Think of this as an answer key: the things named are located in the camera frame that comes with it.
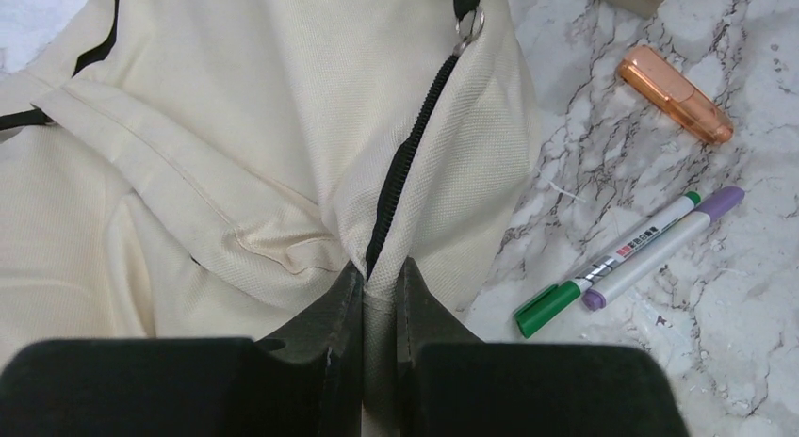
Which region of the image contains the purple capped marker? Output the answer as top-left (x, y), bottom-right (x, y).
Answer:
top-left (582, 186), bottom-right (745, 311)

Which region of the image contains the orange highlighter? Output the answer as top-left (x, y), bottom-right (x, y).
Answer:
top-left (617, 45), bottom-right (734, 145)

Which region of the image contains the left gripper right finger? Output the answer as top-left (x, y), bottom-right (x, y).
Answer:
top-left (396, 259), bottom-right (688, 436)

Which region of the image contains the green capped marker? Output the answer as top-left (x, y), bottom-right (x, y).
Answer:
top-left (513, 191), bottom-right (702, 338)

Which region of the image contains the cream canvas backpack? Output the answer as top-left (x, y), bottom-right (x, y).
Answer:
top-left (1, 0), bottom-right (540, 436)

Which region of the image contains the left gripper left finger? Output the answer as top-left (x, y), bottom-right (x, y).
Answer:
top-left (1, 266), bottom-right (364, 436)

